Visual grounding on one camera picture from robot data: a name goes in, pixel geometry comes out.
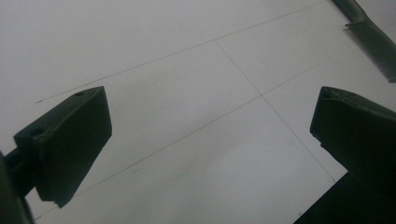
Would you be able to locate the dark comb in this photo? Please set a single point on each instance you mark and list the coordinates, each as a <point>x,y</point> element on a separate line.
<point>373,43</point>

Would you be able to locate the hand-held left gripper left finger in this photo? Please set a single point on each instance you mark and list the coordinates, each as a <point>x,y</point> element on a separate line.
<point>71,143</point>

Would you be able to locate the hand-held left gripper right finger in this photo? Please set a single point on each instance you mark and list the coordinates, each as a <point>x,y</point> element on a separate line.
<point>358,133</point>

